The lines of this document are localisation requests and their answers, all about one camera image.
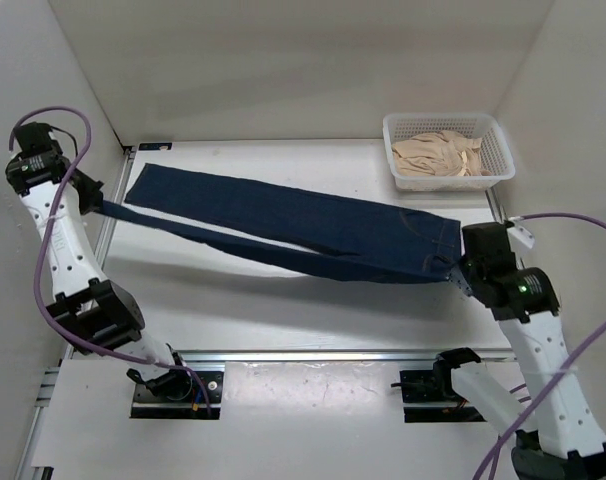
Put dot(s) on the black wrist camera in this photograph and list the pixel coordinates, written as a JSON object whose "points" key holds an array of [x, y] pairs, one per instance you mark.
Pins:
{"points": [[488, 244], [36, 138]]}

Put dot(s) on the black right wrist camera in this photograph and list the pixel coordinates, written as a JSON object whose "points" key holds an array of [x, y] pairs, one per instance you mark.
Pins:
{"points": [[488, 244]]}

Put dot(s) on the beige folded cloth in basket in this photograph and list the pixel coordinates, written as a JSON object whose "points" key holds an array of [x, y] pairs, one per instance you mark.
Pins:
{"points": [[439, 154]]}

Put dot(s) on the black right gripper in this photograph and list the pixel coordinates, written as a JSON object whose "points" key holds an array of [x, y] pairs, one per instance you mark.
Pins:
{"points": [[462, 261]]}

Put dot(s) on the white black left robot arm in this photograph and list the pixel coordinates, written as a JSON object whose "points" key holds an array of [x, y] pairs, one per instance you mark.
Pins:
{"points": [[94, 313]]}

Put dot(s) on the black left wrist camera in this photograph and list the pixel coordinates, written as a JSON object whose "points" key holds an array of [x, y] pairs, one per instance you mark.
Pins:
{"points": [[36, 138]]}

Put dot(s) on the dark blue denim trousers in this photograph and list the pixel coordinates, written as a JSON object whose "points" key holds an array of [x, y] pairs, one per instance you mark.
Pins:
{"points": [[317, 234]]}

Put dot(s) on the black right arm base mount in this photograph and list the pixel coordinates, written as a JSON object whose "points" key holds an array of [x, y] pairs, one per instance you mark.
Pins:
{"points": [[424, 402]]}

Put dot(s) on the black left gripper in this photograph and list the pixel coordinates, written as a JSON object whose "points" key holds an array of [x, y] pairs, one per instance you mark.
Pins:
{"points": [[91, 194]]}

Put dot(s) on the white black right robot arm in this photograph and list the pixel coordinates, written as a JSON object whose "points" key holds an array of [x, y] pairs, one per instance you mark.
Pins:
{"points": [[556, 436]]}

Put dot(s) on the white plastic perforated basket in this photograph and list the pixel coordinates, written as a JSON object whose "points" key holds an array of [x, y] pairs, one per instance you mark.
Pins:
{"points": [[495, 154]]}

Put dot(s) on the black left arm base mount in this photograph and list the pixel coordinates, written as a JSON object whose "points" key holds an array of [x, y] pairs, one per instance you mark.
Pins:
{"points": [[177, 396]]}

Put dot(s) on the aluminium table edge rail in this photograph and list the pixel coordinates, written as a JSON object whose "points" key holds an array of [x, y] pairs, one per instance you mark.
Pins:
{"points": [[202, 357]]}

